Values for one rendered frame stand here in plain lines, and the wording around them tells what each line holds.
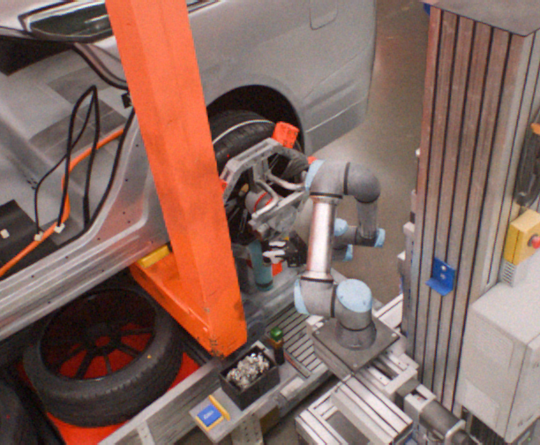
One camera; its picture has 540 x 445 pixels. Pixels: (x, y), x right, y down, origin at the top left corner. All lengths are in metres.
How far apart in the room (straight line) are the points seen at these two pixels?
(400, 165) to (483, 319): 2.63
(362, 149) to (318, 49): 1.66
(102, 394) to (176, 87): 1.38
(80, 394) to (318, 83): 1.72
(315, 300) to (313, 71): 1.25
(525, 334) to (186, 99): 1.15
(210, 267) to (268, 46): 1.01
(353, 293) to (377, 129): 2.74
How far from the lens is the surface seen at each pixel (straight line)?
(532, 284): 2.05
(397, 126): 4.85
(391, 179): 4.35
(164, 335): 2.90
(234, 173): 2.66
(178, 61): 1.91
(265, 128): 2.81
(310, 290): 2.23
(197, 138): 2.05
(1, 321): 2.74
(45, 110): 3.53
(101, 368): 3.18
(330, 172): 2.23
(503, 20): 1.56
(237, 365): 2.66
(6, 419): 2.88
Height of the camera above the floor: 2.69
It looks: 41 degrees down
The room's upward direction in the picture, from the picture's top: 7 degrees counter-clockwise
